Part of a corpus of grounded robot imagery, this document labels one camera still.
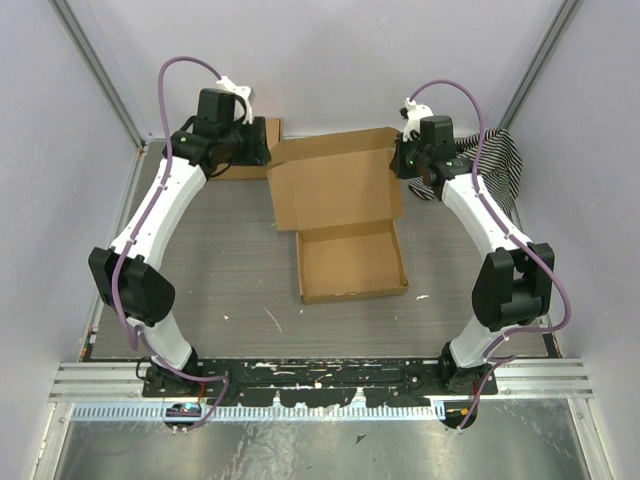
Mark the folded brown cardboard box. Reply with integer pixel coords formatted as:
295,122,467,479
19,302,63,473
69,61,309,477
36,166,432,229
209,117,283,181

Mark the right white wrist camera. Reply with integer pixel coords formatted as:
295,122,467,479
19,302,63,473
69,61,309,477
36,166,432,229
401,98,433,142

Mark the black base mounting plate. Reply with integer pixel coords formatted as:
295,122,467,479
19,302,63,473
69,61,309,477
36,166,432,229
135,358,489,408

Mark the left aluminium corner post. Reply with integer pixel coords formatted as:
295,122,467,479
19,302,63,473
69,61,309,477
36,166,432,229
49,0,147,149

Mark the white slotted cable duct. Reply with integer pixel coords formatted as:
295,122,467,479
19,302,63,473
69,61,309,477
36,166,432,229
71,401,445,423

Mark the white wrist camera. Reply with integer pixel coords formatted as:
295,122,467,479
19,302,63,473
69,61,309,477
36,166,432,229
216,76,254,124
401,98,433,142

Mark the brown cardboard box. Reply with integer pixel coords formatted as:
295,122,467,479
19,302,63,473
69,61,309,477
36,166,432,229
209,117,283,181
267,127,409,305

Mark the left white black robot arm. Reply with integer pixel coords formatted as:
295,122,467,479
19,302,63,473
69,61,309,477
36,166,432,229
88,80,271,397

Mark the aluminium corner post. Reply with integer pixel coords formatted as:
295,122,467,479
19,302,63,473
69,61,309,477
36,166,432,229
498,0,583,130
49,0,147,149

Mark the right aluminium corner post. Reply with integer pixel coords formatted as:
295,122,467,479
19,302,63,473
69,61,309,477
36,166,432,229
498,0,583,130

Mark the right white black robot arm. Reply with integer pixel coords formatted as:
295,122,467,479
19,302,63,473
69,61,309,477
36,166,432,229
390,112,555,395

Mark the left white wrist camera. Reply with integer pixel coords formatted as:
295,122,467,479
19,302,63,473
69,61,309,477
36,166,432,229
216,76,254,124

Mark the striped black white cloth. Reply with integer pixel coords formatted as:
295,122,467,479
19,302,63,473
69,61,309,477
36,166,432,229
408,128,523,216

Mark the aluminium front rail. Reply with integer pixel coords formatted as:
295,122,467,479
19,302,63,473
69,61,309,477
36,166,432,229
49,358,595,402

